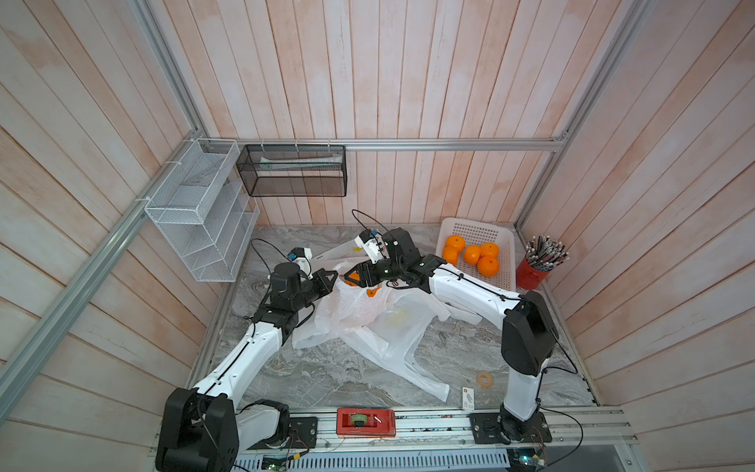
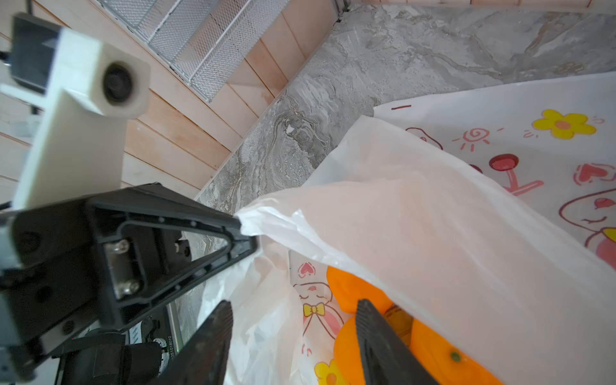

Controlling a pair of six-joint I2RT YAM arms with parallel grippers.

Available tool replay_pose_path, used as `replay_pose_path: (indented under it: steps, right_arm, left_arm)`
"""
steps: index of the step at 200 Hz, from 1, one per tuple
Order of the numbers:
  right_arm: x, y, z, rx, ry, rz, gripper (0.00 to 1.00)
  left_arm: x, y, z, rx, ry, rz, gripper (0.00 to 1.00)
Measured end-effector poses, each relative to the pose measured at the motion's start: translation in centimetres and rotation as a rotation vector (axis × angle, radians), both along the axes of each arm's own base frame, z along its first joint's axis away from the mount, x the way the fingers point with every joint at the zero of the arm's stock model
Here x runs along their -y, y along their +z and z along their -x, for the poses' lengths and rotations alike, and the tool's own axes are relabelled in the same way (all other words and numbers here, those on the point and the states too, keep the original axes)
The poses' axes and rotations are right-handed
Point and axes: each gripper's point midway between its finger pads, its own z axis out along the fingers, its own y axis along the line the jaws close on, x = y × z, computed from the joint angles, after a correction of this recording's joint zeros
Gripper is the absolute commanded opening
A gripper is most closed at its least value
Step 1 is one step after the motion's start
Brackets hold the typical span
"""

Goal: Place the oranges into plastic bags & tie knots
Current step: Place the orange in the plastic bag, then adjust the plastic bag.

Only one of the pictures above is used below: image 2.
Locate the orange mandarin in bag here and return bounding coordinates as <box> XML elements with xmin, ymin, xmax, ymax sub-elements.
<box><xmin>408</xmin><ymin>319</ymin><xmax>501</xmax><ymax>384</ymax></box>

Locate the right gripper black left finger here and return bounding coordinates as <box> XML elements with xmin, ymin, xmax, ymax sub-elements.
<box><xmin>149</xmin><ymin>300</ymin><xmax>234</xmax><ymax>385</ymax></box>

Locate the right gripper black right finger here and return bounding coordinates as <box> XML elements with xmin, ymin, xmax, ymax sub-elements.
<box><xmin>355</xmin><ymin>299</ymin><xmax>437</xmax><ymax>385</ymax></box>

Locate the white wire mesh shelf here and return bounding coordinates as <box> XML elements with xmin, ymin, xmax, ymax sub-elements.
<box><xmin>100</xmin><ymin>0</ymin><xmax>288</xmax><ymax>103</ymax></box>

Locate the white printed plastic bag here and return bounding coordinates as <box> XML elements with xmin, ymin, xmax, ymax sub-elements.
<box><xmin>200</xmin><ymin>116</ymin><xmax>615</xmax><ymax>384</ymax></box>

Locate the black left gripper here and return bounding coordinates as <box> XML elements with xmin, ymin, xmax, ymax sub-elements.
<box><xmin>1</xmin><ymin>184</ymin><xmax>258</xmax><ymax>380</ymax></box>

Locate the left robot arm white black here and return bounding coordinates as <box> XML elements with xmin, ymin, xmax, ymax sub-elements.
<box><xmin>1</xmin><ymin>184</ymin><xmax>258</xmax><ymax>384</ymax></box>

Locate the orange mandarin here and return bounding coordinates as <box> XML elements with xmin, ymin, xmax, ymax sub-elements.
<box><xmin>408</xmin><ymin>319</ymin><xmax>501</xmax><ymax>384</ymax></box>
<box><xmin>327</xmin><ymin>266</ymin><xmax>394</xmax><ymax>314</ymax></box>

